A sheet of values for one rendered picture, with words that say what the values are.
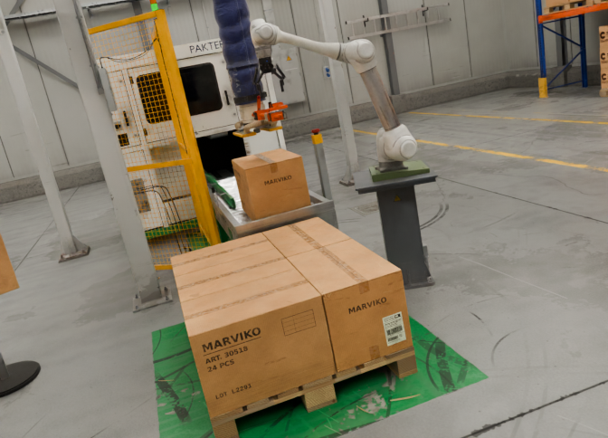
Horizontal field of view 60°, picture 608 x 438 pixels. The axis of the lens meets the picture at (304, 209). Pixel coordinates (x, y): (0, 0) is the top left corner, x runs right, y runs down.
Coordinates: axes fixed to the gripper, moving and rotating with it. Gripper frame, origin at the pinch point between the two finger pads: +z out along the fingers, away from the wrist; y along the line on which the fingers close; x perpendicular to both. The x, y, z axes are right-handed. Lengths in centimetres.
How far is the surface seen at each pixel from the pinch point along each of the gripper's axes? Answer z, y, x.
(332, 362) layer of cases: 120, 23, 104
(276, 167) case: 50, 0, -28
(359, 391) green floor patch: 141, 13, 102
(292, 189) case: 67, -8, -28
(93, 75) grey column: -33, 100, -92
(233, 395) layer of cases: 120, 70, 104
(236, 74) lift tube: -14, 9, -51
